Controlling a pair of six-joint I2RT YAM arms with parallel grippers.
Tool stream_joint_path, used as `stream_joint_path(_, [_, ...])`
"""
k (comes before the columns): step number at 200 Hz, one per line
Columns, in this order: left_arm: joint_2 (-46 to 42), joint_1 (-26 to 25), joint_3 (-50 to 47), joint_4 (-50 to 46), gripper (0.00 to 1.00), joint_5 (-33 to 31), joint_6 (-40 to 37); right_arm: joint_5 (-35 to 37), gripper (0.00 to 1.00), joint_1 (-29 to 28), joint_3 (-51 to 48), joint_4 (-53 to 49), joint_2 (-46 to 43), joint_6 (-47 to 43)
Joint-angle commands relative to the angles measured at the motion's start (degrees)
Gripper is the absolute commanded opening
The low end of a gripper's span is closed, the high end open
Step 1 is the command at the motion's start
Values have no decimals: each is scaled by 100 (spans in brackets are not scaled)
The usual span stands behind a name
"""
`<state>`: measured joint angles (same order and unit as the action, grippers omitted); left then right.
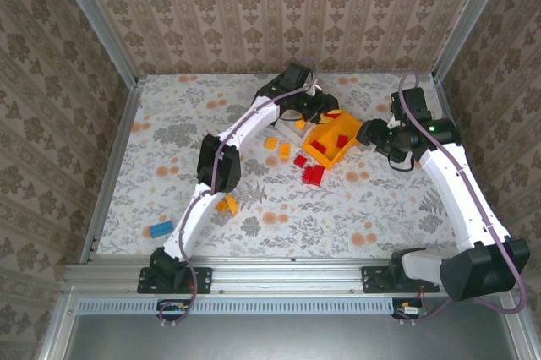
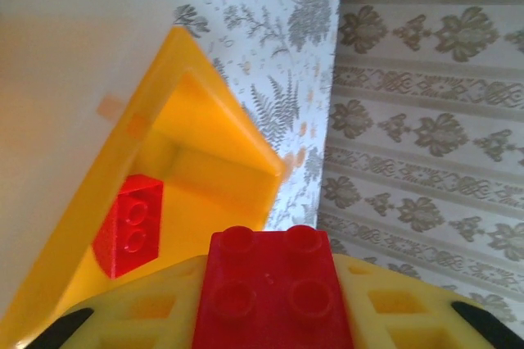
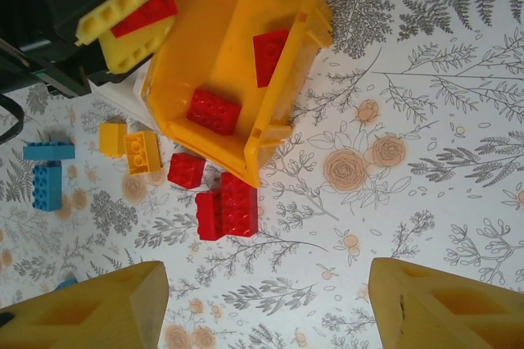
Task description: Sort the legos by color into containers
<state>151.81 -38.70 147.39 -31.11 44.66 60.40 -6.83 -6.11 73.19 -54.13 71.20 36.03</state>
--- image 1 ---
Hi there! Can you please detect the aluminium frame post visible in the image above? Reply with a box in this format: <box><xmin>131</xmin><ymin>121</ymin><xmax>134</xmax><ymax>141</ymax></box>
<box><xmin>48</xmin><ymin>0</ymin><xmax>139</xmax><ymax>87</ymax></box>
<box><xmin>433</xmin><ymin>0</ymin><xmax>515</xmax><ymax>80</ymax></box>

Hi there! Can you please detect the small connector board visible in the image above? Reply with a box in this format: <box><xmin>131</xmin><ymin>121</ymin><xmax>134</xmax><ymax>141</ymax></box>
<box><xmin>158</xmin><ymin>298</ymin><xmax>191</xmax><ymax>321</ymax></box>
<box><xmin>391</xmin><ymin>297</ymin><xmax>428</xmax><ymax>321</ymax></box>

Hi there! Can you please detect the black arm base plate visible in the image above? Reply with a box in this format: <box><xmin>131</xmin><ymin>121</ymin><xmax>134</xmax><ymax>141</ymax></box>
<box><xmin>361</xmin><ymin>265</ymin><xmax>440</xmax><ymax>293</ymax></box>
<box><xmin>137</xmin><ymin>266</ymin><xmax>213</xmax><ymax>295</ymax></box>

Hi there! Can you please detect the grey metal panel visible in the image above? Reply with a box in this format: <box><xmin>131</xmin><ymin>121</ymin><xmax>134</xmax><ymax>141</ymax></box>
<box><xmin>63</xmin><ymin>313</ymin><xmax>523</xmax><ymax>360</ymax></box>

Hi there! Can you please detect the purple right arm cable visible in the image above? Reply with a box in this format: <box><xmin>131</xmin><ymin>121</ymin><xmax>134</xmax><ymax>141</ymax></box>
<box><xmin>396</xmin><ymin>72</ymin><xmax>529</xmax><ymax>327</ymax></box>

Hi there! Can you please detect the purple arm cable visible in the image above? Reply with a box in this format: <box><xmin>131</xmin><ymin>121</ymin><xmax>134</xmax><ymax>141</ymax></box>
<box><xmin>158</xmin><ymin>57</ymin><xmax>321</xmax><ymax>327</ymax></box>
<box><xmin>396</xmin><ymin>72</ymin><xmax>529</xmax><ymax>327</ymax></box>

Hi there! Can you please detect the white plastic bin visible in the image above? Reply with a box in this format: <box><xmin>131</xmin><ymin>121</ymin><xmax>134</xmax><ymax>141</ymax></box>
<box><xmin>276</xmin><ymin>117</ymin><xmax>314</xmax><ymax>145</ymax></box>

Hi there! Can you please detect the blue lego brick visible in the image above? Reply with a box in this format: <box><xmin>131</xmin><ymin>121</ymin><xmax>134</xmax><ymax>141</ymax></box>
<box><xmin>149</xmin><ymin>221</ymin><xmax>175</xmax><ymax>238</ymax></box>

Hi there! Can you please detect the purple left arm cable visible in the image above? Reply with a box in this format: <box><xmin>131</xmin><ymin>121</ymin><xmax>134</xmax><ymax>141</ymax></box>
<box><xmin>158</xmin><ymin>57</ymin><xmax>321</xmax><ymax>327</ymax></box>

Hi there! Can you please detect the floral patterned table sheet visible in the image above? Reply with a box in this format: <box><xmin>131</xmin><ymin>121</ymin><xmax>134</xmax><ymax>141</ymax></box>
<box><xmin>95</xmin><ymin>73</ymin><xmax>487</xmax><ymax>259</ymax></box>

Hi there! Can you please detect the white slotted cable duct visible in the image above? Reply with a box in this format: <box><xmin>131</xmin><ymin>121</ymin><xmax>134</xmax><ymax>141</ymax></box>
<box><xmin>78</xmin><ymin>297</ymin><xmax>396</xmax><ymax>315</ymax></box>

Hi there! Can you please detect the aluminium cross rail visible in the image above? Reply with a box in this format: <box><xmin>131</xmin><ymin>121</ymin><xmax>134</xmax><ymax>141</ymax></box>
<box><xmin>63</xmin><ymin>256</ymin><xmax>517</xmax><ymax>293</ymax></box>

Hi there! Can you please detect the orange plastic bin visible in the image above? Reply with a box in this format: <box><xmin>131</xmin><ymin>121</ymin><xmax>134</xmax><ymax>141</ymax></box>
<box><xmin>302</xmin><ymin>109</ymin><xmax>364</xmax><ymax>171</ymax></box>

